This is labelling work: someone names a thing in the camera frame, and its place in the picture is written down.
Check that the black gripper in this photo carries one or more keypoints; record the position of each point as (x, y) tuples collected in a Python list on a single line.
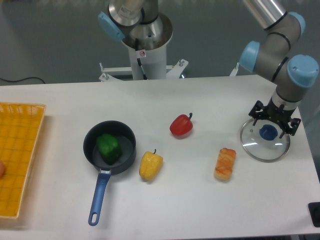
[(278, 115)]

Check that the glass lid blue knob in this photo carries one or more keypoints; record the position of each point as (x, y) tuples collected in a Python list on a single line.
[(263, 140)]

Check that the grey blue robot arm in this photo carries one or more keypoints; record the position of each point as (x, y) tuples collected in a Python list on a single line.
[(292, 76)]

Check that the orange toasted bread piece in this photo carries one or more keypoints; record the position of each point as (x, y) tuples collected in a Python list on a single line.
[(224, 166)]

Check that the red bell pepper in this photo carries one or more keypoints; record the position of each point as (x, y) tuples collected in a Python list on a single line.
[(181, 125)]

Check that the black device at edge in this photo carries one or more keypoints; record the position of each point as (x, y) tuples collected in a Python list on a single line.
[(314, 210)]

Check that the yellow bell pepper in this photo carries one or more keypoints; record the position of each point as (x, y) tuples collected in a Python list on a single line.
[(150, 165)]

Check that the green bell pepper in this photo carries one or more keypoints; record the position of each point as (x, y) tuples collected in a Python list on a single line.
[(109, 148)]

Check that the yellow woven basket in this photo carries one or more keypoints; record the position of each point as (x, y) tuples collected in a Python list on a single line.
[(20, 125)]

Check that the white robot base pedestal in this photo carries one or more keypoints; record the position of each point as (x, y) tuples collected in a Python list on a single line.
[(147, 51)]

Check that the dark pot blue handle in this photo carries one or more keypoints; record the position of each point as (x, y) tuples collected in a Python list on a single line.
[(127, 140)]

